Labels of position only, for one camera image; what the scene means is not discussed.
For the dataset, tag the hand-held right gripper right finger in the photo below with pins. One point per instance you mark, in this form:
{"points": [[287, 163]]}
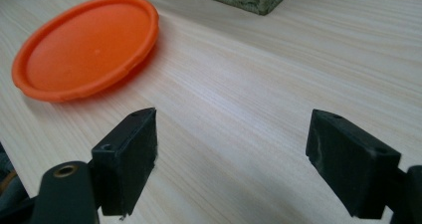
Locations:
{"points": [[351, 164]]}

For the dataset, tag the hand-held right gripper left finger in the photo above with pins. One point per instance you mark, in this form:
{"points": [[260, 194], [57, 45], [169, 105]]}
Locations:
{"points": [[124, 162]]}

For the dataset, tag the orange plastic plate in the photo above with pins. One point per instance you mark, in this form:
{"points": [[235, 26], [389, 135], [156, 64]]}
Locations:
{"points": [[87, 49]]}

